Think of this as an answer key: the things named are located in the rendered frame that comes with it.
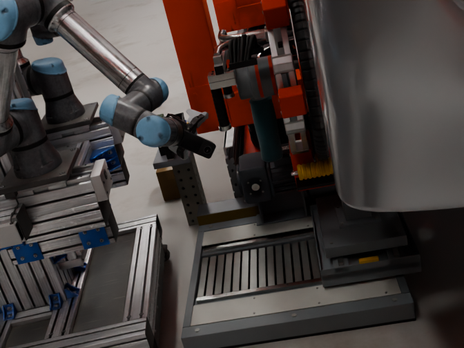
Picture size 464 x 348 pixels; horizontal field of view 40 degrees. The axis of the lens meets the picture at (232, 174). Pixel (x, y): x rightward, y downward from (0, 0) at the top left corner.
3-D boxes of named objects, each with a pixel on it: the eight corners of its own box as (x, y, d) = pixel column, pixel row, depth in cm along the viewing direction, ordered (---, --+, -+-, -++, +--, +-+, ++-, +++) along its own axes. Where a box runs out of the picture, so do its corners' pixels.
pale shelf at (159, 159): (190, 162, 281) (189, 157, 279) (154, 169, 283) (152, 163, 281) (199, 127, 319) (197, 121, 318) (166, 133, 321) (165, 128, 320)
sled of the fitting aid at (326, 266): (422, 273, 229) (419, 251, 225) (323, 289, 233) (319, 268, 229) (394, 207, 274) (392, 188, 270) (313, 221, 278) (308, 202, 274)
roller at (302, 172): (375, 169, 222) (373, 155, 220) (293, 184, 226) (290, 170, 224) (373, 162, 228) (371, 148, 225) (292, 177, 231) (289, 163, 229)
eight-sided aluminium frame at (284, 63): (313, 171, 210) (284, 10, 187) (294, 175, 211) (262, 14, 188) (302, 114, 259) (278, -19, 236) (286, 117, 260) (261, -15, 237)
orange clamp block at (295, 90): (305, 104, 200) (307, 114, 192) (280, 109, 201) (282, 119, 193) (301, 83, 197) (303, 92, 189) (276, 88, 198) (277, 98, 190)
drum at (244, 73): (300, 95, 220) (293, 56, 214) (240, 107, 222) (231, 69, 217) (297, 83, 232) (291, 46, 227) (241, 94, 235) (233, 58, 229)
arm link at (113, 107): (118, 108, 168) (153, 124, 166) (94, 125, 160) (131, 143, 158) (122, 82, 164) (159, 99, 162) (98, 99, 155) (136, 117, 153)
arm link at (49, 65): (65, 96, 235) (53, 61, 230) (34, 101, 239) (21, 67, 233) (78, 85, 246) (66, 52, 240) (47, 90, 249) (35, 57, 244)
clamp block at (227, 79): (237, 85, 206) (233, 70, 204) (210, 90, 207) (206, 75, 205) (237, 80, 211) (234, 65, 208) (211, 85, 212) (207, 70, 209)
